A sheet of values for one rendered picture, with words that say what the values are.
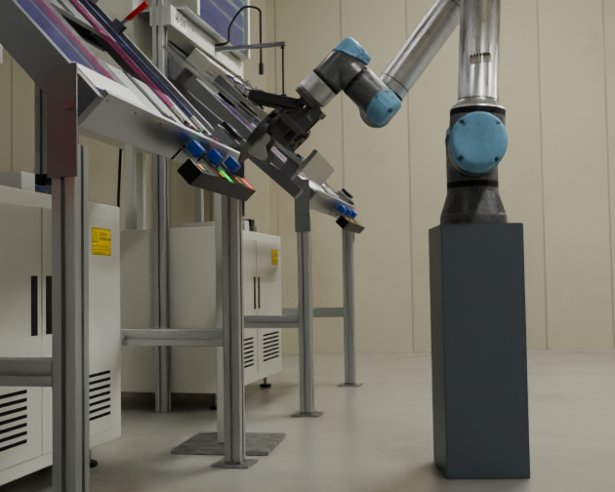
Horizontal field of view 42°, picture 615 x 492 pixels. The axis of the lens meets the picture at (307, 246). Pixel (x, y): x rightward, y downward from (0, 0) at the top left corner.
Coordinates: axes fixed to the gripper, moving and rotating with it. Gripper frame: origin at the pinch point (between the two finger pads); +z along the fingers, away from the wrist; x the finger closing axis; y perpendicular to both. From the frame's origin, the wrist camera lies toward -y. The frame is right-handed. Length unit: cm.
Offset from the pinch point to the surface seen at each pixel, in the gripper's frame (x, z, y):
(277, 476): 2, 43, 57
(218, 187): -15.0, 6.1, 6.6
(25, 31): -60, 4, -19
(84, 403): -62, 34, 31
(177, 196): 281, 83, -108
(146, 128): -39.8, 3.7, -2.2
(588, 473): 16, -6, 102
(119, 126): -47.9, 5.3, -2.2
